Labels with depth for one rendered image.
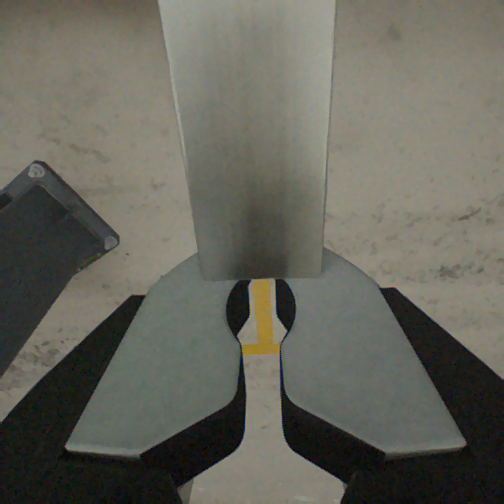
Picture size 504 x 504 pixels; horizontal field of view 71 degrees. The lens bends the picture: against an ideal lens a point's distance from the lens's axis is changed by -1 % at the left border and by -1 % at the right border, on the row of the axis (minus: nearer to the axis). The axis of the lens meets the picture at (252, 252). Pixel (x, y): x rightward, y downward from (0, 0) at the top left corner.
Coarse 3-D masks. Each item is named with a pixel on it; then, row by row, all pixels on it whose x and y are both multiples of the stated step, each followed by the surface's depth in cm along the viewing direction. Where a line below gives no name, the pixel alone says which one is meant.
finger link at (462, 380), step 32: (384, 288) 8; (416, 320) 8; (416, 352) 7; (448, 352) 7; (448, 384) 6; (480, 384) 6; (480, 416) 6; (480, 448) 5; (416, 480) 5; (448, 480) 5; (480, 480) 5
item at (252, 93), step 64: (192, 0) 6; (256, 0) 6; (320, 0) 6; (192, 64) 6; (256, 64) 6; (320, 64) 6; (192, 128) 7; (256, 128) 7; (320, 128) 7; (192, 192) 8; (256, 192) 8; (320, 192) 8; (256, 256) 9; (320, 256) 9
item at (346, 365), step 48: (288, 288) 9; (336, 288) 9; (288, 336) 7; (336, 336) 7; (384, 336) 7; (288, 384) 6; (336, 384) 6; (384, 384) 6; (432, 384) 6; (288, 432) 7; (336, 432) 6; (384, 432) 6; (432, 432) 6
